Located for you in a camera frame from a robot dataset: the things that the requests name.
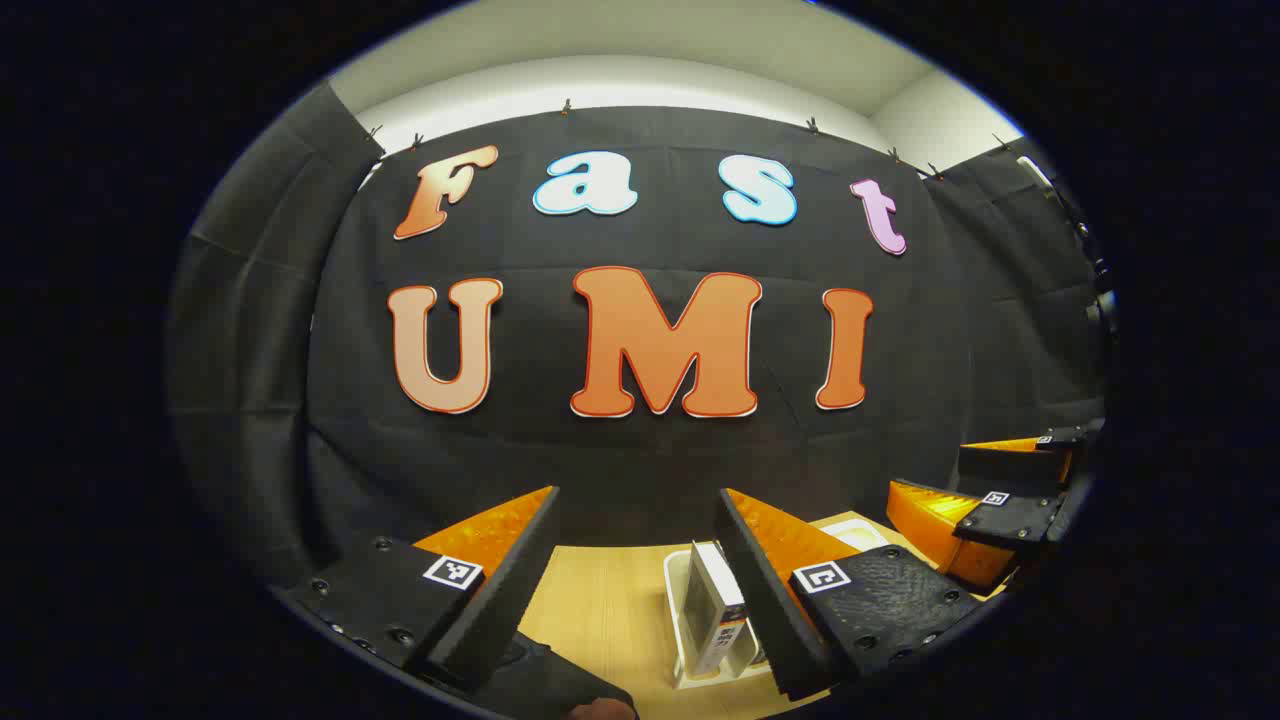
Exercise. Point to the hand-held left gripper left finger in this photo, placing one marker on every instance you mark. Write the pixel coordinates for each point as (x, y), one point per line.
(510, 590)

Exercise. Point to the white bookshelf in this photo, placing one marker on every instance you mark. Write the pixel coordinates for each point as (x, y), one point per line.
(680, 600)

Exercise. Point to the black backdrop cloth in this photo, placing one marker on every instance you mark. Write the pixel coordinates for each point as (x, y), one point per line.
(650, 460)

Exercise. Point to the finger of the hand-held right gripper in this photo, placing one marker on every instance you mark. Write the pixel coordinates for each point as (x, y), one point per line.
(1005, 520)
(1010, 465)

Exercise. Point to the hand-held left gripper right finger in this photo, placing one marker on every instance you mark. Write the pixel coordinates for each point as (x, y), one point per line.
(765, 610)

